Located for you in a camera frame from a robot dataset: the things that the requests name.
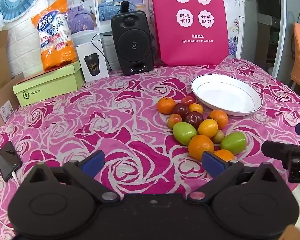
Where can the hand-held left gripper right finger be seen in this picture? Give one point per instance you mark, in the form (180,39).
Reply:
(212,163)

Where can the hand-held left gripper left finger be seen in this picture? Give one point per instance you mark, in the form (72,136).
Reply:
(92,161)

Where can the medium orange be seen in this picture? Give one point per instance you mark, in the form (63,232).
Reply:
(225,155)

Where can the large orange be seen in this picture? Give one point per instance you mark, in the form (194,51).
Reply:
(200,146)

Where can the brown kiwi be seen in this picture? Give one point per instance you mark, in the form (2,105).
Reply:
(218,137)

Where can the green apple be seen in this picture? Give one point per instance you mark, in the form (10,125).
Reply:
(233,143)
(183,133)

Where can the yellow orange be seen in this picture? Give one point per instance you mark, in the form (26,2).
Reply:
(208,128)

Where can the tangerine with green stem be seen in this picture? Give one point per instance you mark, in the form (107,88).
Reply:
(219,118)

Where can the dark red plum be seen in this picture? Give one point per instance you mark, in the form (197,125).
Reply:
(193,120)
(180,110)

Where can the small yellowish orange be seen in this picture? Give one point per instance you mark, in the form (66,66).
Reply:
(196,108)

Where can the small red-green fruit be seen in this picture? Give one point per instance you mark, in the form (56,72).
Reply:
(173,120)

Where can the red tomato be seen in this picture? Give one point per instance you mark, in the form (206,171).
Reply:
(188,100)

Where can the white plate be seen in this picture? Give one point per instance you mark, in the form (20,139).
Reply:
(227,95)

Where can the deep orange tangerine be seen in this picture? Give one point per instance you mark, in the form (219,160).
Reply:
(166,105)

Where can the pink rose-printed blanket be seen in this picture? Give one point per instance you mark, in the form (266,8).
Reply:
(115,130)

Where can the black smartphone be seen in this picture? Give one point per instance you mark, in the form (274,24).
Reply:
(8,160)

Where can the green shoebox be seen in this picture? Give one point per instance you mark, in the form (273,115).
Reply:
(52,87)

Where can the white box with cup print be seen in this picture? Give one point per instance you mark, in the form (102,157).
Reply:
(92,65)

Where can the low cardboard box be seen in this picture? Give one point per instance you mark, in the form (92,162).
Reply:
(2,110)

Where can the black speaker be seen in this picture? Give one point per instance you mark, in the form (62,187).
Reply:
(133,47)

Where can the orange packet of paper cups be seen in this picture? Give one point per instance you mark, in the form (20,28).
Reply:
(55,42)

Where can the pink tote bag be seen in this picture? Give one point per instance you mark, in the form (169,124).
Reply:
(170,42)

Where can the purple bedding poster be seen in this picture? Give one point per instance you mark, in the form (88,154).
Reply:
(80,17)

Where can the black microphone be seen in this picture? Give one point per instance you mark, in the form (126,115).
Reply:
(125,7)

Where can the blue bedding poster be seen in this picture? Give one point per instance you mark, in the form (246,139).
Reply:
(110,5)

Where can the white door frame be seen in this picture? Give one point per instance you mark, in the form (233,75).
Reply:
(286,17)

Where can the floral wall sticker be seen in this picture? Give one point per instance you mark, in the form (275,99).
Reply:
(231,17)

